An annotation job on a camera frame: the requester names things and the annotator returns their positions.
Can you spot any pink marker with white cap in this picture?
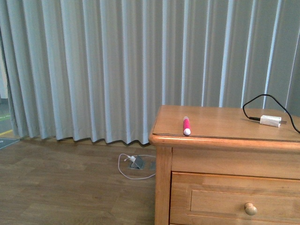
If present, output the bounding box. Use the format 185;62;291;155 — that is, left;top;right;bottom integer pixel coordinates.
183;116;191;136

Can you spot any wooden top drawer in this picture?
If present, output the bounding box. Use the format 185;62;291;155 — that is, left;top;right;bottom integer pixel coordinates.
170;172;300;225

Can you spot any round wooden drawer knob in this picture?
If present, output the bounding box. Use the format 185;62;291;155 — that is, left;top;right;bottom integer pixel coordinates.
244;202;257;216

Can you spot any white plug on floor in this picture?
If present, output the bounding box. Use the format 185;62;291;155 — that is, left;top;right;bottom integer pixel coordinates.
124;156;136;163

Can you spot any open grey floor socket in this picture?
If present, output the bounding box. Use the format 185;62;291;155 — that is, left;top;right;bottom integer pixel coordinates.
130;156;145;169

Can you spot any closed grey floor plate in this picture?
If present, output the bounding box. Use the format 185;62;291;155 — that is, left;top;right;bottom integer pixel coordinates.
150;161;156;171

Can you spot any grey pleated curtain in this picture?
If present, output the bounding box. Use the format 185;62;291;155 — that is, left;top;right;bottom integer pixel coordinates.
0;0;300;143

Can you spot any wooden nightstand cabinet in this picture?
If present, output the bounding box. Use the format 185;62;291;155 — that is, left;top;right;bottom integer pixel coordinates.
149;105;300;225

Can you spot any white power adapter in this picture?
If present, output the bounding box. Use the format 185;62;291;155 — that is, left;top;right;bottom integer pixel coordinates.
260;115;282;128

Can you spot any dark green floor sign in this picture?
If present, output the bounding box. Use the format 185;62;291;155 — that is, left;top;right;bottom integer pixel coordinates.
0;138;20;149

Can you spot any black cable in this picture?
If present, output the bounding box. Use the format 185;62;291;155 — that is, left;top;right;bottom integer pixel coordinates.
242;94;300;134

